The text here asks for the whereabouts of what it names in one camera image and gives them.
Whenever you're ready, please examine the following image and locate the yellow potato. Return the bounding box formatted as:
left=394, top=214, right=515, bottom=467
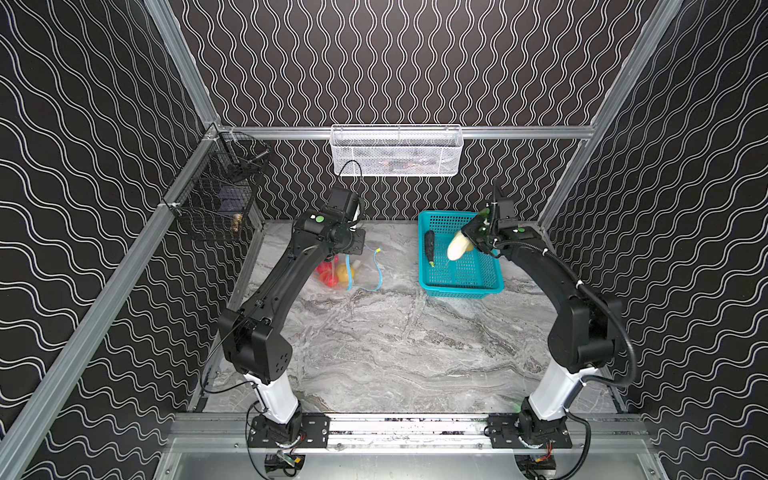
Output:
left=335, top=263, right=355, bottom=285

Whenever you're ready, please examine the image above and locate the clear zip top bag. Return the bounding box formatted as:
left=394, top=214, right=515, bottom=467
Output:
left=313, top=246, right=384, bottom=292

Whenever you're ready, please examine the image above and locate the red tomato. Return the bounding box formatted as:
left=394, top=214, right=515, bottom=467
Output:
left=316, top=261, right=339, bottom=288

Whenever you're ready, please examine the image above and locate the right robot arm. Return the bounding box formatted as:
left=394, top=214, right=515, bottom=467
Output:
left=461, top=195, right=638, bottom=421

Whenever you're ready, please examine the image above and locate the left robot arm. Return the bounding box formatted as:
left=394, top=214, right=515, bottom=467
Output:
left=218, top=187, right=365, bottom=425

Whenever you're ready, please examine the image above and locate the teal plastic basket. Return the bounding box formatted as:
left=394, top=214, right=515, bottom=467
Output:
left=418, top=210, right=504, bottom=299

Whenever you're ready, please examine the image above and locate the dark eggplant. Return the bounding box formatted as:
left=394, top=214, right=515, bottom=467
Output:
left=423, top=230, right=436, bottom=267

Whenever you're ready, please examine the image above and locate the brass object in basket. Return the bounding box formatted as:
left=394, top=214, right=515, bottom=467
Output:
left=230, top=214, right=243, bottom=234

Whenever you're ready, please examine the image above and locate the clear wall-mounted basket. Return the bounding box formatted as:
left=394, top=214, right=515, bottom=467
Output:
left=329, top=124, right=464, bottom=177

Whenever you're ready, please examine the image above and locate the black wire wall basket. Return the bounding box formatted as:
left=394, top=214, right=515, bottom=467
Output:
left=166, top=127, right=272, bottom=244

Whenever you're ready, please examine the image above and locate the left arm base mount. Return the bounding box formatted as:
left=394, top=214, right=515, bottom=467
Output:
left=246, top=411, right=331, bottom=449

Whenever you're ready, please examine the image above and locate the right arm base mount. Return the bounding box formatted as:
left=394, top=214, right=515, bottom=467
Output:
left=483, top=412, right=572, bottom=449

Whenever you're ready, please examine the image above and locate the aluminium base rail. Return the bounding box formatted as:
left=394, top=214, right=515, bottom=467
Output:
left=167, top=411, right=655, bottom=454

